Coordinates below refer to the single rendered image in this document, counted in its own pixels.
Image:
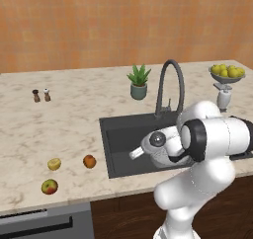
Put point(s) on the dark grey sink basin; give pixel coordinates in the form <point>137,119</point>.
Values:
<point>122,144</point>

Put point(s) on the dark grey arched faucet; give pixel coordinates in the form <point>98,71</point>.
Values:
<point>160,85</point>

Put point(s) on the brown shaker with dark top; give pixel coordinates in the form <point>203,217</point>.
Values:
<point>36,95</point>

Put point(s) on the red and green apple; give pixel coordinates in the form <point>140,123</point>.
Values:
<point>49,186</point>

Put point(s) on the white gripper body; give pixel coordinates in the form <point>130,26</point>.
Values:
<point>136,152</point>

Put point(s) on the grey dishwasher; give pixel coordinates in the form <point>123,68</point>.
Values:
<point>39,224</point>

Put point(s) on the grey fruit bowl on stand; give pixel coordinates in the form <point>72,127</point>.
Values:
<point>224,95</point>

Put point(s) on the orange peach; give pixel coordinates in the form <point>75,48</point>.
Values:
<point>89,161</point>

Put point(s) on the green plant in grey pot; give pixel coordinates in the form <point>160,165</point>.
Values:
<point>138,85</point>

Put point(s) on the dark brown cupboard door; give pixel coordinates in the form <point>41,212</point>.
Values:
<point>125,216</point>

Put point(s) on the yellow lemon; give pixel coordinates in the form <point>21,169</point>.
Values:
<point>223,66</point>
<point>233,72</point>
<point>215,69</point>
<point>224,73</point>
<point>240,71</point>

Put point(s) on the brown shaker with white top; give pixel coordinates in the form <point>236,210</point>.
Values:
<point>47,95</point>

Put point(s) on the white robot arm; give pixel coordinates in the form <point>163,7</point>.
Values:
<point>210,170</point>

